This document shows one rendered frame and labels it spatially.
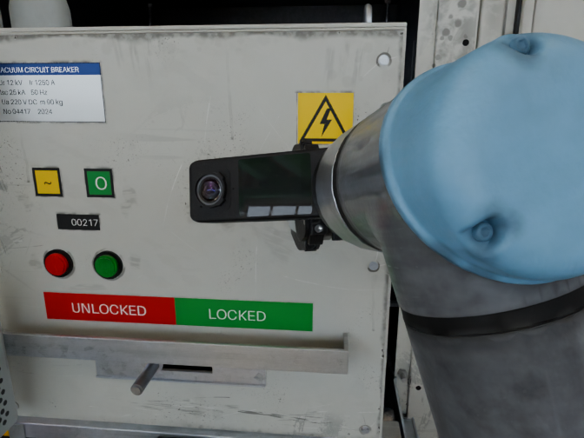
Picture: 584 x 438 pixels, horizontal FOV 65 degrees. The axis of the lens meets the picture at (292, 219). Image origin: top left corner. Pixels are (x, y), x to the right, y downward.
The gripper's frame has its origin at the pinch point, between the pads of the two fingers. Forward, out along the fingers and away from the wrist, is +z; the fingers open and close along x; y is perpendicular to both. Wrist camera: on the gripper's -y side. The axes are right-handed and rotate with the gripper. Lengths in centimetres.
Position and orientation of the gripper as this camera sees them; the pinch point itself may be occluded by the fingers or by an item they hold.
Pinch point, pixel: (288, 201)
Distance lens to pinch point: 47.0
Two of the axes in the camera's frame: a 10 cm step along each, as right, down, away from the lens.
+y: 9.9, -0.5, 1.6
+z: -1.6, 0.0, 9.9
